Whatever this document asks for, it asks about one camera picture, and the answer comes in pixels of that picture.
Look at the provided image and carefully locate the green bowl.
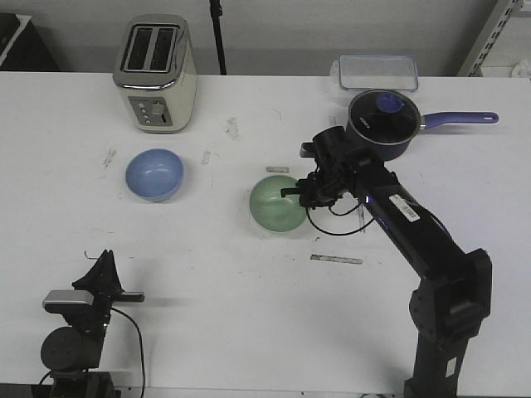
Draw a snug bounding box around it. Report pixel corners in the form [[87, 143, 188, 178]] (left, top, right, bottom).
[[249, 175, 306, 232]]

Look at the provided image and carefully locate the white crumpled cloth on shelf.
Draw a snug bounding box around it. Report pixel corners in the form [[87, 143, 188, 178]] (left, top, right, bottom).
[[511, 59, 531, 79]]

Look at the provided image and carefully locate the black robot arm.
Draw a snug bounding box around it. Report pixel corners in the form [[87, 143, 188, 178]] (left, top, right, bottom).
[[281, 126, 492, 397], [41, 250, 146, 397]]

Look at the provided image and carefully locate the dark blue saucepan with handle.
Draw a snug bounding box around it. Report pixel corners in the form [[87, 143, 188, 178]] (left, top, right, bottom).
[[346, 89, 499, 161]]

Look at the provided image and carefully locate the cream and chrome toaster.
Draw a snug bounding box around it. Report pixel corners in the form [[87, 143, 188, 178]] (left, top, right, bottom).
[[113, 14, 198, 133]]

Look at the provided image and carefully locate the grey metal shelf upright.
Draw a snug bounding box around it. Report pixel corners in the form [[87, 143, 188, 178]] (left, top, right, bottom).
[[456, 1, 530, 77]]

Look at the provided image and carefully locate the glass pot lid blue knob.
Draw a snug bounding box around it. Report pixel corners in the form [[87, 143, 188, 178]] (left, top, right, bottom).
[[348, 90, 421, 144]]

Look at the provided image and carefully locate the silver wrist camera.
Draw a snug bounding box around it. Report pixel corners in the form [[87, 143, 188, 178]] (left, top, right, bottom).
[[300, 142, 317, 158], [42, 290, 95, 314]]

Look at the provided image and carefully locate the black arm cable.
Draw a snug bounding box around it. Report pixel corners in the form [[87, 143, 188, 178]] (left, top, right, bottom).
[[305, 194, 377, 236], [108, 307, 146, 396]]

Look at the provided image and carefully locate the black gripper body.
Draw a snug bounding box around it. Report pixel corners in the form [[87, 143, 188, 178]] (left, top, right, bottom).
[[62, 291, 145, 336], [296, 128, 350, 205]]

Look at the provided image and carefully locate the black tripod pole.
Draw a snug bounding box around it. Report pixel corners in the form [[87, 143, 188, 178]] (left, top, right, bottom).
[[209, 0, 227, 75]]

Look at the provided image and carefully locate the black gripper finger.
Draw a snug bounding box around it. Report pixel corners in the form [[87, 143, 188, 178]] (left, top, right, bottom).
[[104, 250, 124, 293], [299, 195, 332, 209], [280, 187, 304, 197], [71, 250, 109, 293]]

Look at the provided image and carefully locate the blue bowl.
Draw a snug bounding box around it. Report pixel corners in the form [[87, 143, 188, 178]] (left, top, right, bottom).
[[124, 148, 184, 202]]

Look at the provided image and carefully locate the clear plastic food container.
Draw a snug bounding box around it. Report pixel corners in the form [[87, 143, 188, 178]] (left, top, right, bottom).
[[329, 54, 419, 91]]

